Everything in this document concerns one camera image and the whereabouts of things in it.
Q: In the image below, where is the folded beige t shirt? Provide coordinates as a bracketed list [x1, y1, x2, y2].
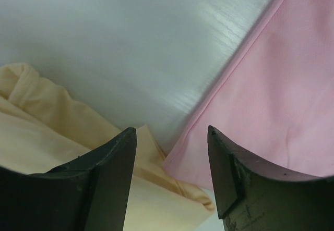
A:
[1, 63, 215, 230]

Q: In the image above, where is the pink t shirt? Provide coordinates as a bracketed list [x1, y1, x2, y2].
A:
[163, 0, 333, 189]

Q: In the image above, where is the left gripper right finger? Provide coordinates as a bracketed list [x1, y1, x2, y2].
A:
[207, 126, 333, 231]

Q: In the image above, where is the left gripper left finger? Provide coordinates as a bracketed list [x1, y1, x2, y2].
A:
[1, 127, 137, 230]

